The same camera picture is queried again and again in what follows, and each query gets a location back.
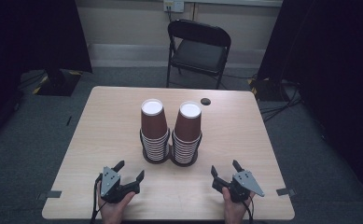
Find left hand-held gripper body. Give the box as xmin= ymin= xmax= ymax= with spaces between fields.
xmin=99 ymin=166 xmax=141 ymax=204

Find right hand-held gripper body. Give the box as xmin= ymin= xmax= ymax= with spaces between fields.
xmin=212 ymin=170 xmax=266 ymax=203

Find brown paper cup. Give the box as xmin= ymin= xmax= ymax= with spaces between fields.
xmin=174 ymin=101 xmax=202 ymax=143

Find person's right hand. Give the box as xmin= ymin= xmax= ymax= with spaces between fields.
xmin=221 ymin=186 xmax=257 ymax=224

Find person's left hand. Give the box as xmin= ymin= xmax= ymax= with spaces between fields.
xmin=96 ymin=181 xmax=137 ymax=224

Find grey tape strip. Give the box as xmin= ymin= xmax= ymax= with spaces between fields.
xmin=275 ymin=187 xmax=297 ymax=197
xmin=36 ymin=189 xmax=63 ymax=201

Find black stand base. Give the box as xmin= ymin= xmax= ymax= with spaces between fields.
xmin=247 ymin=77 xmax=284 ymax=103
xmin=32 ymin=68 xmax=83 ymax=97

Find black folding chair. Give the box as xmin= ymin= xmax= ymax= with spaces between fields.
xmin=165 ymin=19 xmax=232 ymax=91

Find black curtain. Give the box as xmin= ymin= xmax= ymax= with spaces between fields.
xmin=0 ymin=0 xmax=93 ymax=147
xmin=257 ymin=0 xmax=363 ymax=199

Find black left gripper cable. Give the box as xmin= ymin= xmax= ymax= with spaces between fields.
xmin=90 ymin=173 xmax=105 ymax=224

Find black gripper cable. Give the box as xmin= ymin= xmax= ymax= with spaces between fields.
xmin=90 ymin=173 xmax=105 ymax=224
xmin=241 ymin=194 xmax=256 ymax=224

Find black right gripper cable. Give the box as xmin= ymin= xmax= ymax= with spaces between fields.
xmin=241 ymin=194 xmax=256 ymax=224

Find black floor cables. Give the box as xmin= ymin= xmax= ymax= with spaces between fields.
xmin=258 ymin=78 xmax=303 ymax=123

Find white wall socket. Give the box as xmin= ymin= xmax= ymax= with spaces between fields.
xmin=162 ymin=0 xmax=186 ymax=14

